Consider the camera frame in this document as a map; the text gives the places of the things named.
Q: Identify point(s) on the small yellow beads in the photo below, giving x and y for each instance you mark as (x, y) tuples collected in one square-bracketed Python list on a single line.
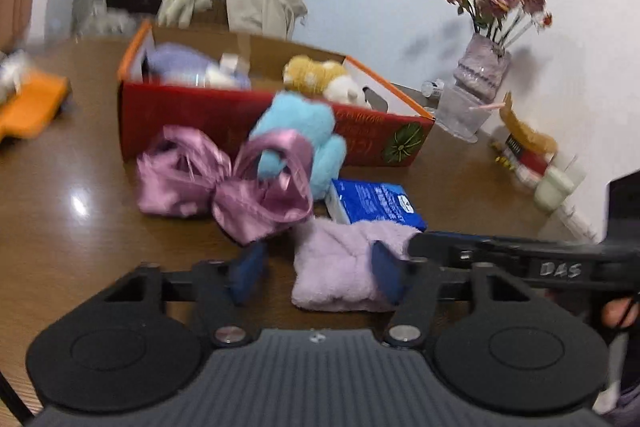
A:
[(502, 157)]

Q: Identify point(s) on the pink textured glass vase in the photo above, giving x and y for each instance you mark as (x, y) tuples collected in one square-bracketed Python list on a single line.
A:
[(482, 67)]

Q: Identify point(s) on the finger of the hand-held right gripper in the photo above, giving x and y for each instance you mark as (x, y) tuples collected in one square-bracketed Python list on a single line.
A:
[(500, 254)]

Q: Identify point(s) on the pink satin bow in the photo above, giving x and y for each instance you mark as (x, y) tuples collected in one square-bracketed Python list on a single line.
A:
[(240, 202)]

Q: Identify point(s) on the red cardboard box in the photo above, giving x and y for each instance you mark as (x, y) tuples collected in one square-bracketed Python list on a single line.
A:
[(200, 117)]

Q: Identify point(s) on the small clear bottle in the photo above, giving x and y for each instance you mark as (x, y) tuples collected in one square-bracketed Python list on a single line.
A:
[(432, 88)]

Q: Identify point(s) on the small red box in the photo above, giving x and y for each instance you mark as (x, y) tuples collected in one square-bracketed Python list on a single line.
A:
[(525, 157)]

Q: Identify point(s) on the orange pouch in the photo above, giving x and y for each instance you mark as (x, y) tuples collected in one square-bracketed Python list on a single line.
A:
[(35, 104)]

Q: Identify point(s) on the blue fluffy plush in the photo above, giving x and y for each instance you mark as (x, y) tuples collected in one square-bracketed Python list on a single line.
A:
[(300, 117)]

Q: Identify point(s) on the blue tissue packet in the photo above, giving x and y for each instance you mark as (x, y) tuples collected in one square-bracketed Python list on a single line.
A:
[(375, 202)]

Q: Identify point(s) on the person's right hand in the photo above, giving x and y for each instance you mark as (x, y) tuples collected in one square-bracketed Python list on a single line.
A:
[(620, 313)]

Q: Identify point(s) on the lilac fluffy cloth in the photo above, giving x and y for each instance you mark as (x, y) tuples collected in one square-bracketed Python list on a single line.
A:
[(335, 267)]

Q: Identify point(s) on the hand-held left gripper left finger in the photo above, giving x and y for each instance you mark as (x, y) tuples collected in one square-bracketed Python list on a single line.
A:
[(247, 272)]

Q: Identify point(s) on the clear plastic container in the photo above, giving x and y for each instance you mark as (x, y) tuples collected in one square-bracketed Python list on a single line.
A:
[(462, 114)]

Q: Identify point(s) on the yellow and white sheep plush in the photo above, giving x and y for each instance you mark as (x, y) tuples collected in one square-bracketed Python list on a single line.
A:
[(310, 74)]

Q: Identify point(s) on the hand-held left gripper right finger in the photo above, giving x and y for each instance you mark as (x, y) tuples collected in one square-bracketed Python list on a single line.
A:
[(387, 274)]

